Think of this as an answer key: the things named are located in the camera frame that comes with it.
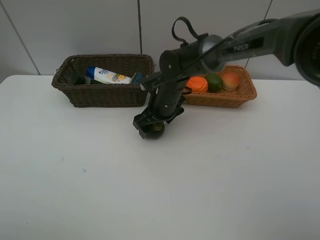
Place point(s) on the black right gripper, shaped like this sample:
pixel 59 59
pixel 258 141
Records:
pixel 164 105

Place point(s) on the dark purple mangosteen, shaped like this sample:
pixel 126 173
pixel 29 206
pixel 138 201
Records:
pixel 154 131

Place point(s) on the black board eraser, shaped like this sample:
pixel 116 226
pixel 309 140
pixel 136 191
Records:
pixel 136 78

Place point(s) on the orange tangerine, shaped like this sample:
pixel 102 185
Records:
pixel 198 84

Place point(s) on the green lime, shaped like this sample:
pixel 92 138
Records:
pixel 214 82

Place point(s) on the white blue-capped shampoo bottle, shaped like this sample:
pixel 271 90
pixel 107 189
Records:
pixel 106 77

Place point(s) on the red yellow peach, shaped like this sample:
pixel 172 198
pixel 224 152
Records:
pixel 231 81

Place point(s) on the dark green pump bottle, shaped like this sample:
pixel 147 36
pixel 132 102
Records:
pixel 77 79

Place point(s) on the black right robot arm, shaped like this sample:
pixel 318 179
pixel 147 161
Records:
pixel 294 40

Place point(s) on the dark brown wicker basket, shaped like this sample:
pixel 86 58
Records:
pixel 104 95

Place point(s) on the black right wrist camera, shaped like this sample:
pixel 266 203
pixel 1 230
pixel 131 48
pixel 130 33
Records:
pixel 149 82

